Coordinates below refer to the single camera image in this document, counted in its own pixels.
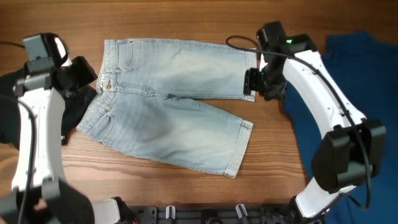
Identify black garment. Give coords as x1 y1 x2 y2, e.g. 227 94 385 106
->
1 69 96 148

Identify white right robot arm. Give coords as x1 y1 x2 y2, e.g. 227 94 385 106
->
243 21 386 223

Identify left arm base joint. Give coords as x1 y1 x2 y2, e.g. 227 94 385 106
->
92 197 139 224

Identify light blue denim shorts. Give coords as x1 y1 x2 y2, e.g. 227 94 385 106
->
77 39 257 178

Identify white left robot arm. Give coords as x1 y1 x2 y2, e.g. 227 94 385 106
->
1 33 97 223

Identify blue shirt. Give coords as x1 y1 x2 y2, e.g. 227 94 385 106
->
282 30 398 224

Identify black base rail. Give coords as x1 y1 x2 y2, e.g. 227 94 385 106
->
130 204 326 224

